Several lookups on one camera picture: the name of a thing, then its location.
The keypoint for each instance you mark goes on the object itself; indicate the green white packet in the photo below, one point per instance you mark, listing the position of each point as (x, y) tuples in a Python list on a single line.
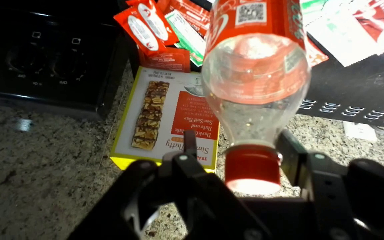
[(186, 38), (357, 27)]

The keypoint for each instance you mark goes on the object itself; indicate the black stainless microwave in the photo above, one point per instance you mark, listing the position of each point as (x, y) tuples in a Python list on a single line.
[(370, 84)]

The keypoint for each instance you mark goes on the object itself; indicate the coca-cola plastic bottle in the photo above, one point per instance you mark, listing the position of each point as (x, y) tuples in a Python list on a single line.
[(254, 67)]

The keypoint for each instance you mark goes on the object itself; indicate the black stove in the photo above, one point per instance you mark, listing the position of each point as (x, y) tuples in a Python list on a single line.
[(46, 54)]

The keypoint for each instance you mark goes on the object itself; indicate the granola bar box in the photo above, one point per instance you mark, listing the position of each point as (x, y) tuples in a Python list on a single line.
[(157, 111)]

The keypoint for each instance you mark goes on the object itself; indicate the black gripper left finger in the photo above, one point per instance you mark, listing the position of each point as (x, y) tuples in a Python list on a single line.
[(201, 200)]

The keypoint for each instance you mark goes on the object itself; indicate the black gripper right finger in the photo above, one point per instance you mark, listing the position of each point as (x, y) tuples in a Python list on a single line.
[(334, 195)]

